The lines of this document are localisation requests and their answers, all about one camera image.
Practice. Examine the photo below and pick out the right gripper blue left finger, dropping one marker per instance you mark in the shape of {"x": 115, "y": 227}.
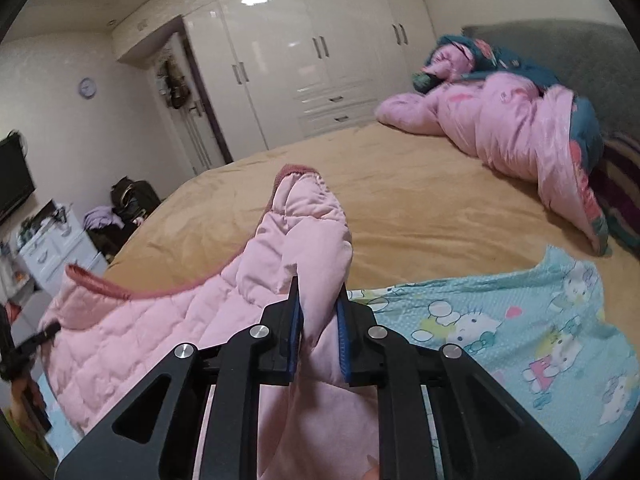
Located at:
{"x": 277, "y": 365}

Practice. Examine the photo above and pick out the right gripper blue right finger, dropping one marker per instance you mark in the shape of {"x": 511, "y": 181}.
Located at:
{"x": 359, "y": 362}

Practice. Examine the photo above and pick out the pink quilted jacket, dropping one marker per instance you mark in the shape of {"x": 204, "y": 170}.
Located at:
{"x": 111, "y": 337}

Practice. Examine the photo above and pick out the purple clothes pile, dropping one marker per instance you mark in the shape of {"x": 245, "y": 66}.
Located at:
{"x": 101, "y": 217}

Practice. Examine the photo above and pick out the person's left hand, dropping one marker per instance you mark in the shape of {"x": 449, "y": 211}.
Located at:
{"x": 25, "y": 396}

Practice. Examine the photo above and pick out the person's right hand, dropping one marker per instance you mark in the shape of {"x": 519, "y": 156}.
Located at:
{"x": 373, "y": 473}

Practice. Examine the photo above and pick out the yellow green sleeve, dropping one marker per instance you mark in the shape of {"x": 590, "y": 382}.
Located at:
{"x": 35, "y": 445}

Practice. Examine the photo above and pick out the white drawer chest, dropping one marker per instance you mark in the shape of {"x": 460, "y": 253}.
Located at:
{"x": 60, "y": 240}

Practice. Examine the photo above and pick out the tan bed sheet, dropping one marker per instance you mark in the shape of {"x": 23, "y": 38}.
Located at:
{"x": 416, "y": 206}

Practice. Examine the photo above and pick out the blue cartoon cat blanket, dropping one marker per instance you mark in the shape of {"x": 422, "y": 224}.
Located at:
{"x": 541, "y": 333}

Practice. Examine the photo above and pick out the black bag on floor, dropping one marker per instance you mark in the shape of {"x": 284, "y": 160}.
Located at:
{"x": 134, "y": 199}

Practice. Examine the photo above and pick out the pink floral duvet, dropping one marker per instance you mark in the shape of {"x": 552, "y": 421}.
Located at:
{"x": 513, "y": 115}

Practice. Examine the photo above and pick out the bags hanging on door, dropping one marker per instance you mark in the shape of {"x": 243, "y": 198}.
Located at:
{"x": 172, "y": 83}

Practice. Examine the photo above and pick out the white wardrobe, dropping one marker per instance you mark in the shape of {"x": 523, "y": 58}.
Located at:
{"x": 281, "y": 71}

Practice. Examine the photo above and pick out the striped dark blanket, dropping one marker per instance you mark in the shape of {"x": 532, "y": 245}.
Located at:
{"x": 618, "y": 188}

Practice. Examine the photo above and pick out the grey quilted headboard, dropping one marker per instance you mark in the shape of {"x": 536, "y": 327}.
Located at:
{"x": 599, "y": 61}

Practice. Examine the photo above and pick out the black wall television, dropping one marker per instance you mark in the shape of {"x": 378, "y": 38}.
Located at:
{"x": 16, "y": 184}

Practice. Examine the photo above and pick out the round wall clock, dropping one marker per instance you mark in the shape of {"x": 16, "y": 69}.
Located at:
{"x": 87, "y": 88}

